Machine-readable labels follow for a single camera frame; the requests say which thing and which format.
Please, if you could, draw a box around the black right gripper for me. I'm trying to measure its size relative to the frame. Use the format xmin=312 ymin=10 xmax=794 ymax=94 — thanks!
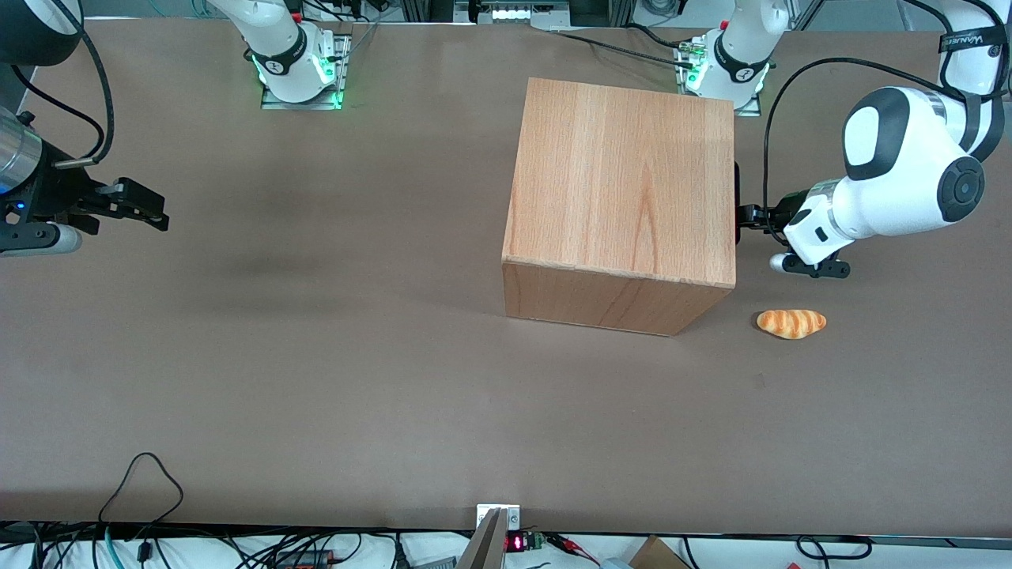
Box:
xmin=0 ymin=154 xmax=169 ymax=238

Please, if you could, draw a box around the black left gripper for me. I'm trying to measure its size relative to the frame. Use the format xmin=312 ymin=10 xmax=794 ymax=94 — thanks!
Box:
xmin=739 ymin=192 xmax=806 ymax=238

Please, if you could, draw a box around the wooden drawer cabinet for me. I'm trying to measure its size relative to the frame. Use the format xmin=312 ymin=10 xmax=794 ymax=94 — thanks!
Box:
xmin=501 ymin=77 xmax=738 ymax=337

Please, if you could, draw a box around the toy bread roll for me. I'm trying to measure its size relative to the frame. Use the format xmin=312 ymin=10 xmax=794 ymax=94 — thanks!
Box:
xmin=757 ymin=308 xmax=828 ymax=341

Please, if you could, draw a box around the lit control box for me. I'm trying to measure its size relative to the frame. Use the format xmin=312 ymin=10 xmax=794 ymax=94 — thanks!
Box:
xmin=473 ymin=0 xmax=572 ymax=26

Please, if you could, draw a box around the brown cardboard piece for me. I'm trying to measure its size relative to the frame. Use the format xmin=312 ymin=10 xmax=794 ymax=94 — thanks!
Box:
xmin=629 ymin=536 xmax=690 ymax=569

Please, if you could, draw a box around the red alligator clip lead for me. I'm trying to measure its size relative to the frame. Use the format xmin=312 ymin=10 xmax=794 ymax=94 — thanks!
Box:
xmin=546 ymin=533 xmax=602 ymax=566

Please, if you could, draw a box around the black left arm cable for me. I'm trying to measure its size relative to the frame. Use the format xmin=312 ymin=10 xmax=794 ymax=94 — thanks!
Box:
xmin=762 ymin=57 xmax=961 ymax=213

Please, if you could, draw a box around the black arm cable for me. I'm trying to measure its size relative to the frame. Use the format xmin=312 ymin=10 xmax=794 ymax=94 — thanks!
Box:
xmin=762 ymin=57 xmax=961 ymax=213
xmin=9 ymin=0 xmax=115 ymax=168

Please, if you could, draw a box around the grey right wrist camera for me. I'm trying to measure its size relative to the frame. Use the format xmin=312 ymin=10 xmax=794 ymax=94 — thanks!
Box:
xmin=0 ymin=224 xmax=83 ymax=256

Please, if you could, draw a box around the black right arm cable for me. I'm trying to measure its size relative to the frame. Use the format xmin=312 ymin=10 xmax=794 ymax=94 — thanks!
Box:
xmin=9 ymin=0 xmax=115 ymax=168

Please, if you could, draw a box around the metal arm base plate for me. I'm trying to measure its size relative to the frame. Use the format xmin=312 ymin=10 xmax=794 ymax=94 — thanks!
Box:
xmin=261 ymin=32 xmax=351 ymax=111
xmin=674 ymin=43 xmax=762 ymax=118

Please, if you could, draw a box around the black cable on table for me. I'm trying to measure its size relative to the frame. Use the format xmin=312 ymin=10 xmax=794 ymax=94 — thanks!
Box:
xmin=551 ymin=30 xmax=697 ymax=68

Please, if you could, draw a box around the black velcro strap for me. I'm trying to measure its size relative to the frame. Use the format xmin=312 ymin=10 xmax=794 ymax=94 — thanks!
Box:
xmin=939 ymin=26 xmax=1006 ymax=55

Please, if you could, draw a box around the thin black looped cable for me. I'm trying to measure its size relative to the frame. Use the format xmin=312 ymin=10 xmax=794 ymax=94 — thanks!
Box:
xmin=99 ymin=453 xmax=184 ymax=524

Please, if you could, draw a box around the small metal bracket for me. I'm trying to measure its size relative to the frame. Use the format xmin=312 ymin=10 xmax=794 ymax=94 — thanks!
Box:
xmin=477 ymin=504 xmax=522 ymax=532

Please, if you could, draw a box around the grey camera mount bar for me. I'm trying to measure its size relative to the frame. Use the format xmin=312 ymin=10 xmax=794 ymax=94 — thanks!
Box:
xmin=455 ymin=508 xmax=507 ymax=569

